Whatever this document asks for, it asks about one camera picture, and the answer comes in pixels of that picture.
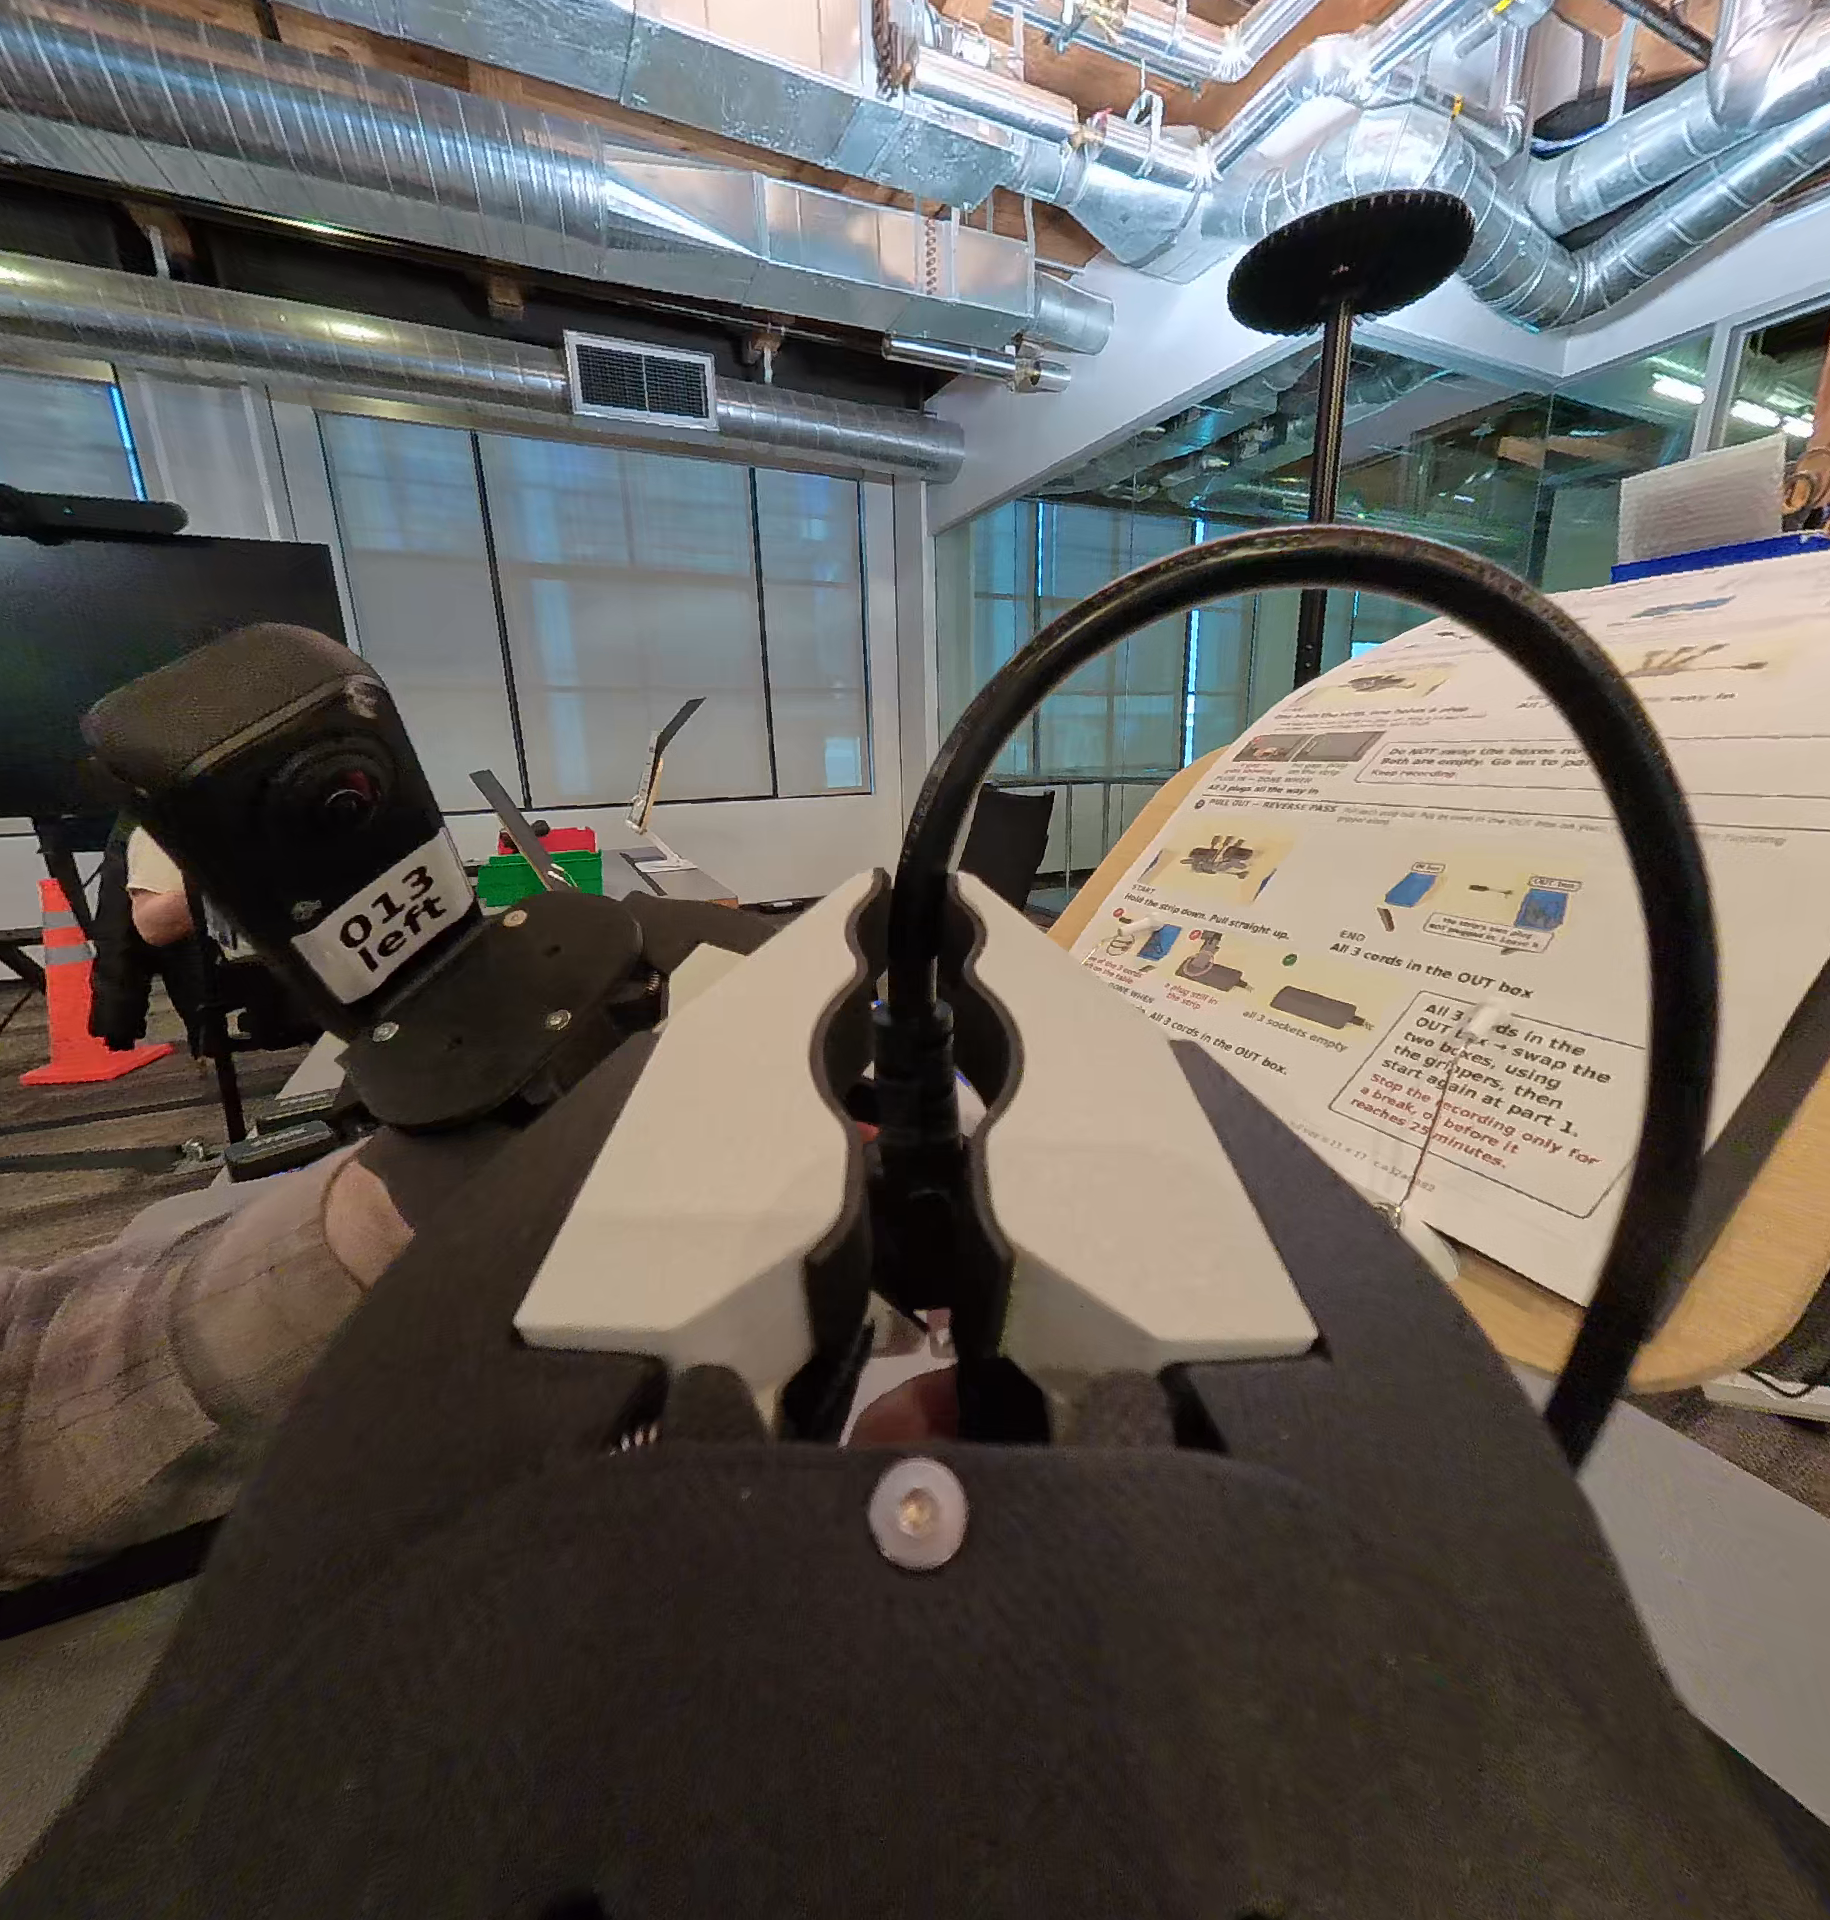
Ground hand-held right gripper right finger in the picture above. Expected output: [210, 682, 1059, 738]
[949, 872, 1323, 1419]

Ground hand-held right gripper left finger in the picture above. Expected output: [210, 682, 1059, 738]
[510, 869, 894, 1434]

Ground black power plug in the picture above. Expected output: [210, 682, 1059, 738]
[861, 997, 1014, 1403]

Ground black power cord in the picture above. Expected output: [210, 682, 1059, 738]
[885, 523, 1715, 1472]

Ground person's left forearm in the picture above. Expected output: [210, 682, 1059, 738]
[0, 1157, 368, 1614]

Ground person's left hand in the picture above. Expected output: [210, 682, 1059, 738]
[314, 1147, 418, 1295]

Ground black monitor screen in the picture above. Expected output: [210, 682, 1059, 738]
[0, 531, 352, 823]

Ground orange traffic cone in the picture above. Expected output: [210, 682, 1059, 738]
[19, 877, 177, 1089]

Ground green plastic bin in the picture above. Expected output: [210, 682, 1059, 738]
[473, 847, 612, 912]

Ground black video bar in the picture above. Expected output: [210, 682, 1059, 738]
[0, 483, 190, 544]

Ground black office chair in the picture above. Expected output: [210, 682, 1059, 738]
[957, 784, 1059, 912]

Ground printed instruction sheet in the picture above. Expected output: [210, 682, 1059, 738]
[1094, 548, 1830, 1305]

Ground white vent grille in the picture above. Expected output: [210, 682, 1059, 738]
[562, 331, 722, 436]

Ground wooden document board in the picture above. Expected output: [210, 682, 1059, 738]
[1051, 600, 1830, 1396]

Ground black backing board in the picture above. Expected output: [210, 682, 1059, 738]
[1687, 885, 1830, 1254]

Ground white corrugated sheet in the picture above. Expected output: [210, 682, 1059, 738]
[1613, 436, 1791, 569]

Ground black pole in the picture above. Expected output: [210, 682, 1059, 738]
[1227, 185, 1477, 738]

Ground spiral metal duct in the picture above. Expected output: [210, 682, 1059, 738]
[1207, 0, 1830, 335]
[0, 246, 966, 485]
[0, 0, 1114, 356]

